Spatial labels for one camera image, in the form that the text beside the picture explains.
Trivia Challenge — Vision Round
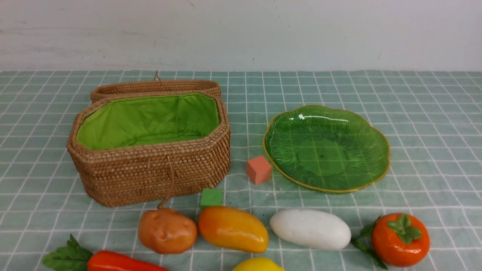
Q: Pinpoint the orange yellow toy mango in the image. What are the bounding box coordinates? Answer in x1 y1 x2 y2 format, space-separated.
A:
198 206 269 253

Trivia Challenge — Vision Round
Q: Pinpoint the white toy radish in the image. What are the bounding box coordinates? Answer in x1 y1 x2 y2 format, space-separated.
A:
270 208 351 251

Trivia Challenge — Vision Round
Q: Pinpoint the brown toy potato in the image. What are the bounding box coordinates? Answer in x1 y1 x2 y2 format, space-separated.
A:
138 208 198 254

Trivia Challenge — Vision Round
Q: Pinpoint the yellow toy lemon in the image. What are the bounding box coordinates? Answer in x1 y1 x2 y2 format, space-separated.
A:
232 257 285 271

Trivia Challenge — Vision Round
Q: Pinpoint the orange toy persimmon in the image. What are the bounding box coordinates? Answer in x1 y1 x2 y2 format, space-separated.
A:
351 213 431 270

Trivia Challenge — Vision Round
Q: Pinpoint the red toy carrot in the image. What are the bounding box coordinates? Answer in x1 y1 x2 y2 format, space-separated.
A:
41 234 167 271

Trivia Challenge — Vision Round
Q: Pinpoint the orange foam cube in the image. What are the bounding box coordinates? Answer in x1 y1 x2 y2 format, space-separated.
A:
246 155 272 185

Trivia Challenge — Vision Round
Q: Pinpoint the green foam cube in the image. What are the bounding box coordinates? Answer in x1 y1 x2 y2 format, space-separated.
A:
200 189 224 209

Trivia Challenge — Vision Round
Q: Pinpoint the green glass leaf plate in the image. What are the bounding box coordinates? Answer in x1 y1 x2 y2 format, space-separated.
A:
263 105 390 193

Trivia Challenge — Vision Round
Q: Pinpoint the woven rattan basket lid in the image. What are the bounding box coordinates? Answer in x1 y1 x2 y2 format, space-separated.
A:
90 70 221 103

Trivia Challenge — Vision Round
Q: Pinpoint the woven rattan basket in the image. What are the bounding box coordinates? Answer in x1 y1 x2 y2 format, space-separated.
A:
67 91 231 207

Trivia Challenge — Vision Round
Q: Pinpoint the green checkered tablecloth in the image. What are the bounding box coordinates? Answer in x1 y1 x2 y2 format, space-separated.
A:
0 70 482 271

